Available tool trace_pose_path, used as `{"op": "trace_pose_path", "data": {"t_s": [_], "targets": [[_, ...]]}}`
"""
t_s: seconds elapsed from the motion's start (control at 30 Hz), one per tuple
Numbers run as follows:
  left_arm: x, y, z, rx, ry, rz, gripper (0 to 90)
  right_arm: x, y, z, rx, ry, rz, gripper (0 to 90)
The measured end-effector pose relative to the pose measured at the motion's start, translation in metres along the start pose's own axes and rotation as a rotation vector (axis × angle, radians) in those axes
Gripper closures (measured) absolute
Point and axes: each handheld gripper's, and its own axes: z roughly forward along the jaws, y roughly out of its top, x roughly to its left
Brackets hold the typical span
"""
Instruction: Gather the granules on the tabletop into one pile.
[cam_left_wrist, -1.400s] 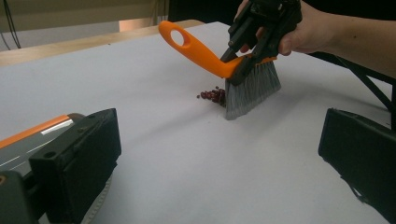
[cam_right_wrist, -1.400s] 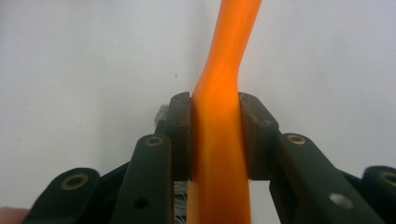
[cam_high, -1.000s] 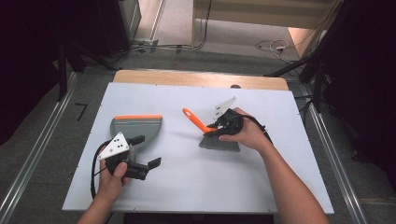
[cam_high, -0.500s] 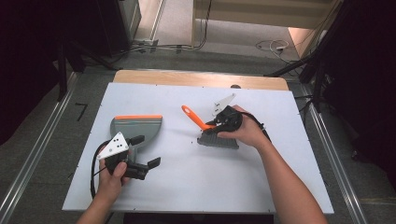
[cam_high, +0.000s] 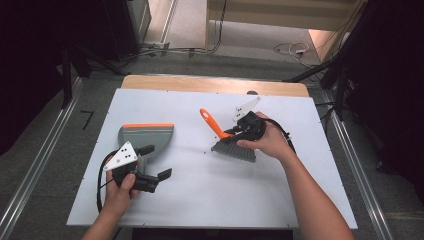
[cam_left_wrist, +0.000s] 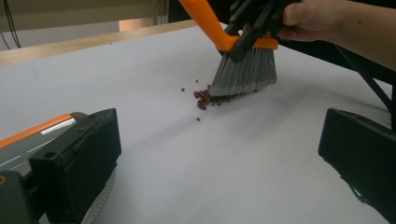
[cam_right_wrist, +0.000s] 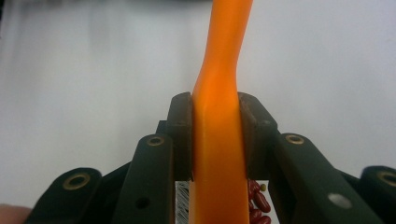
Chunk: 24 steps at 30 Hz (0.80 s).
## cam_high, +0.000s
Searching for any orange brush with grey bristles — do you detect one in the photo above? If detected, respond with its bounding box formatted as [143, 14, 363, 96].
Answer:
[199, 108, 257, 164]

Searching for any grey power strip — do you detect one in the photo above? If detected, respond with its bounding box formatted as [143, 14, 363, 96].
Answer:
[142, 41, 172, 57]

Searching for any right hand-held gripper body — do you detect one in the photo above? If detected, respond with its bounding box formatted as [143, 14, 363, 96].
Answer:
[232, 96, 268, 141]

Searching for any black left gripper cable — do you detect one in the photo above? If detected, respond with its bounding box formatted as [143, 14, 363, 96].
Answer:
[96, 149, 120, 214]

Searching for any grey dustpan with orange edge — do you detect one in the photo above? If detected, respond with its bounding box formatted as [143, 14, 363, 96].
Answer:
[117, 123, 175, 175]

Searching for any person's left hand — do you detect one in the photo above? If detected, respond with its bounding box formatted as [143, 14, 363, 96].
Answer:
[103, 172, 140, 216]

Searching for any grey cabinet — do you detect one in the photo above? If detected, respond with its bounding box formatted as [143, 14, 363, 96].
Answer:
[127, 0, 153, 44]

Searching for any hanging black cable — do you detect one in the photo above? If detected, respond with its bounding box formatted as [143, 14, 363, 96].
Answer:
[209, 0, 228, 54]

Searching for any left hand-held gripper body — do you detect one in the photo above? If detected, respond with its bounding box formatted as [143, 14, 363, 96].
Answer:
[103, 141, 160, 194]

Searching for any wooden table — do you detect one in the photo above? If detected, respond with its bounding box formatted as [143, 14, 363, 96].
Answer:
[120, 74, 310, 98]

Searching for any beige furniture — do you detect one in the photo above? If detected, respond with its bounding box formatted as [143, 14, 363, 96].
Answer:
[205, 0, 365, 51]

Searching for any white floor cable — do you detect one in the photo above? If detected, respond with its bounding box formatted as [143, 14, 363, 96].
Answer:
[273, 41, 312, 60]

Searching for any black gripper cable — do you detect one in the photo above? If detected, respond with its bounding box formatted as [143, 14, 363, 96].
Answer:
[96, 149, 120, 214]
[265, 117, 297, 155]

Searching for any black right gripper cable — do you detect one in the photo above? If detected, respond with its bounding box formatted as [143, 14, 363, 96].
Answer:
[265, 117, 297, 155]

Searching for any black metal stand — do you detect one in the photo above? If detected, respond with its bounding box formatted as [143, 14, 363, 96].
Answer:
[60, 45, 74, 110]
[282, 0, 378, 121]

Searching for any aluminium floor rail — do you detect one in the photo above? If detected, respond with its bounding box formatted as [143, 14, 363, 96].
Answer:
[320, 89, 395, 240]
[0, 77, 84, 240]

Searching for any white table cover board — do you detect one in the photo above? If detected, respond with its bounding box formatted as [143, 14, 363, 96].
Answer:
[66, 88, 358, 230]

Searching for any person's right hand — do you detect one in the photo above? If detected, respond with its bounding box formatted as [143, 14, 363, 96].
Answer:
[236, 111, 298, 163]

